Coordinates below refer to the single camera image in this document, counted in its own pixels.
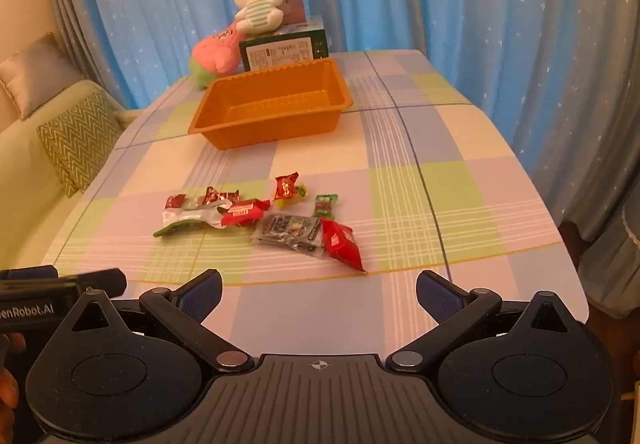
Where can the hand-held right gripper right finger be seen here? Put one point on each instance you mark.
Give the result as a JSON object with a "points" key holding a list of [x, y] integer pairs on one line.
{"points": [[436, 296]]}

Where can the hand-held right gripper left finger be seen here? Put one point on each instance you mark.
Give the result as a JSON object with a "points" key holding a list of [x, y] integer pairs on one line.
{"points": [[202, 295]]}

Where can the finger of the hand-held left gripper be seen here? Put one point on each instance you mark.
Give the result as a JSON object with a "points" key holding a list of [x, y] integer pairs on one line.
{"points": [[30, 272], [95, 283]]}

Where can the long white green packet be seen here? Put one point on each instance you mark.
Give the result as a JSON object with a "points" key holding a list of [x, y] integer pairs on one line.
{"points": [[190, 220]]}

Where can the red bar packet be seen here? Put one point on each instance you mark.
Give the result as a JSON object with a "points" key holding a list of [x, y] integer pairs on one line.
{"points": [[245, 213]]}

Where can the dark red candy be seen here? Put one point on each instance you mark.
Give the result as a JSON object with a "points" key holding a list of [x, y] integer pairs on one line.
{"points": [[216, 196]]}

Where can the large red snack packet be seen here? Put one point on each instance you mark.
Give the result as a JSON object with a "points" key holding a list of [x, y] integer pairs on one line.
{"points": [[342, 244]]}

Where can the shiny red candy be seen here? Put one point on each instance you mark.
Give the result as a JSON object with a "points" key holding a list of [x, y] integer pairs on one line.
{"points": [[286, 186]]}

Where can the green brown candy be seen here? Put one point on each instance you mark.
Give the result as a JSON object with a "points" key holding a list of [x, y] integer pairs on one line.
{"points": [[325, 206]]}

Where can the orange plastic tray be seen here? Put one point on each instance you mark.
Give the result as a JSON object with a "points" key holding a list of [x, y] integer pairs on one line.
{"points": [[280, 124]]}

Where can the person's left hand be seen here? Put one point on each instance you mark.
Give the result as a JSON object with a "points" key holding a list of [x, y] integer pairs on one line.
{"points": [[11, 386]]}

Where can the pale green sofa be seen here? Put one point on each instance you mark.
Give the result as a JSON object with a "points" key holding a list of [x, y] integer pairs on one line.
{"points": [[30, 184]]}

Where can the green zigzag cushion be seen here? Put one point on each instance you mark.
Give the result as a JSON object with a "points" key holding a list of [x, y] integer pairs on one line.
{"points": [[80, 139]]}

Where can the grey lace-trimmed cloth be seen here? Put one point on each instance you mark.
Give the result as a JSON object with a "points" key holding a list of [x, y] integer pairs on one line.
{"points": [[610, 264]]}

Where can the beige cushion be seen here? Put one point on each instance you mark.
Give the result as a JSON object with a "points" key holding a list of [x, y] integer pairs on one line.
{"points": [[35, 74]]}

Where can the pink green starfish plush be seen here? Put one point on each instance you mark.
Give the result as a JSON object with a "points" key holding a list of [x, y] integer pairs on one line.
{"points": [[215, 55]]}

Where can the green cardboard box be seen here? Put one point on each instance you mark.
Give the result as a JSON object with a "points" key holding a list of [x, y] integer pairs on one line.
{"points": [[280, 55]]}

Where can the white striped bunny plush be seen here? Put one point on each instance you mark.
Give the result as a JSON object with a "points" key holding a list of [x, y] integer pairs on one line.
{"points": [[257, 14]]}

